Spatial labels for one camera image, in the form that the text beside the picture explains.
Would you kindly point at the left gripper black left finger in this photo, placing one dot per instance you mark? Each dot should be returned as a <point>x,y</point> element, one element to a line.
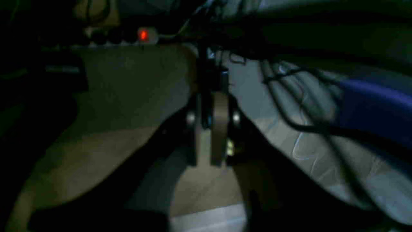
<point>136,194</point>

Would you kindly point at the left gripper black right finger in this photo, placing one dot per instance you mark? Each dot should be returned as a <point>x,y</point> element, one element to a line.
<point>278,195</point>

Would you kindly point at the blue plastic box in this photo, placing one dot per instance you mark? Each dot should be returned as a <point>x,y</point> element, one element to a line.
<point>378,107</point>

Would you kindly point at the black power strip red switch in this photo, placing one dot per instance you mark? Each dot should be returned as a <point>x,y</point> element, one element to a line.
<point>117,36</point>

